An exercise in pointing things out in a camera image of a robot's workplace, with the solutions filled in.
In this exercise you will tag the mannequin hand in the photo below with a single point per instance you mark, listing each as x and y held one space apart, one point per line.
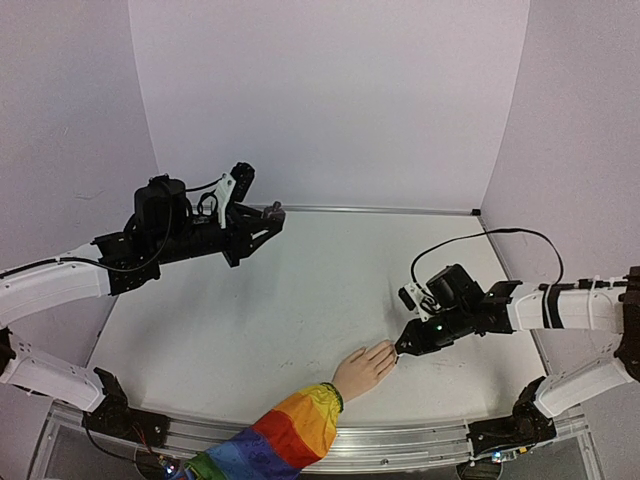
364 369

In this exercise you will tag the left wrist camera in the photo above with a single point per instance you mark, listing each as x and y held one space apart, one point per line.
232 187

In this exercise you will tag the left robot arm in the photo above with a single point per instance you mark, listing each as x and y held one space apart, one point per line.
113 265

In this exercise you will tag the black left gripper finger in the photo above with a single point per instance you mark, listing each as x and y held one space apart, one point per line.
250 237
240 213

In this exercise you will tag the aluminium front rail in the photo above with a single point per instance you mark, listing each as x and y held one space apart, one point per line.
408 447

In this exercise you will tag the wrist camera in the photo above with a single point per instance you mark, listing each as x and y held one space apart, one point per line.
232 187
416 301

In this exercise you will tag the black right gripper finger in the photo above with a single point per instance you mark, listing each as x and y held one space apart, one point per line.
412 335
410 347

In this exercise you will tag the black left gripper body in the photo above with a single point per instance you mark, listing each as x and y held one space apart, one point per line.
182 245

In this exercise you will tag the rainbow sleeve forearm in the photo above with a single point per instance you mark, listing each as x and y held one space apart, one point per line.
293 435

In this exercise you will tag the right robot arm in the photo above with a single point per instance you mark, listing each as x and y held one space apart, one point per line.
587 329

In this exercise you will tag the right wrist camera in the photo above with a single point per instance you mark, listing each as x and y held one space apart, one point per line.
416 301

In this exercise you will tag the aluminium back edge strip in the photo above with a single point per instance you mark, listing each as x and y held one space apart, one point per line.
477 212

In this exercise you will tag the purple nail polish bottle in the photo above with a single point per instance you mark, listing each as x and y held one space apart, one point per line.
274 212

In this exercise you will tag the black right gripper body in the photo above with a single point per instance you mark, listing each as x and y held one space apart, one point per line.
420 333

